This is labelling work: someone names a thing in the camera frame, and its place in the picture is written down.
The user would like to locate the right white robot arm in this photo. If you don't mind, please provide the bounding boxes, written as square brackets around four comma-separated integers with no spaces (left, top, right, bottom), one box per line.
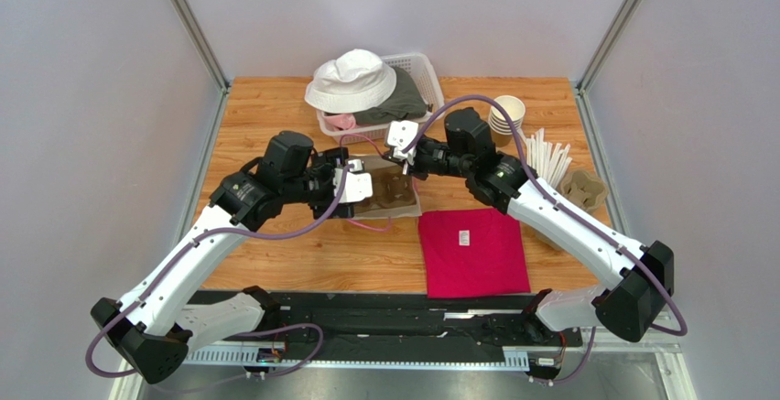
[392,108,674,342]

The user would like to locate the stack of paper cups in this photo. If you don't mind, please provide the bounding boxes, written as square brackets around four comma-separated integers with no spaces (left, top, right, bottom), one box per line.
[488,95,526,147]

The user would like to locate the white bucket hat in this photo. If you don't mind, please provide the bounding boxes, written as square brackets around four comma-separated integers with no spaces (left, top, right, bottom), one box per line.
[304,49,397,114]

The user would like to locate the cardboard cup carrier tray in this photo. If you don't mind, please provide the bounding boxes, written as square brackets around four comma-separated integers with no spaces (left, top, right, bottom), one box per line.
[554,168,609,215]

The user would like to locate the single cardboard cup carrier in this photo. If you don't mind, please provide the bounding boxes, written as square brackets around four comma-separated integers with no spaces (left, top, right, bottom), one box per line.
[367,167,417,210]

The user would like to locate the olive green folded garment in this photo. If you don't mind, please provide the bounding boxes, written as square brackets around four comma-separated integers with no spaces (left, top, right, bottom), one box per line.
[353,67,428,126]

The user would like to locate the folded red t-shirt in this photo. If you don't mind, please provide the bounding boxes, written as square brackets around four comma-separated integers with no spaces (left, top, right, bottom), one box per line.
[417,209,531,299]

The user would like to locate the bundle of white straws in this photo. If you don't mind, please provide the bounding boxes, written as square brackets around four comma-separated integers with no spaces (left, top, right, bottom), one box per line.
[521,127,573,189]

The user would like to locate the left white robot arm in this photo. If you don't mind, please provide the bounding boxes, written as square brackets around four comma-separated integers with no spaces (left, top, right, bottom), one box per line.
[85,131,373,384]

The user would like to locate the white plastic basket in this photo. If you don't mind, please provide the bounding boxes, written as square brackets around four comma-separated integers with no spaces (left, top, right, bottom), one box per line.
[316,52,445,145]

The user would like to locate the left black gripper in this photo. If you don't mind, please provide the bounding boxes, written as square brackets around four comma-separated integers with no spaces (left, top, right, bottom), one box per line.
[282,147,355,219]

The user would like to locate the pink cloth in basket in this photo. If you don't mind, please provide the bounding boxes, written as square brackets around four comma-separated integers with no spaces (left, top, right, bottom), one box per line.
[323,113,358,131]

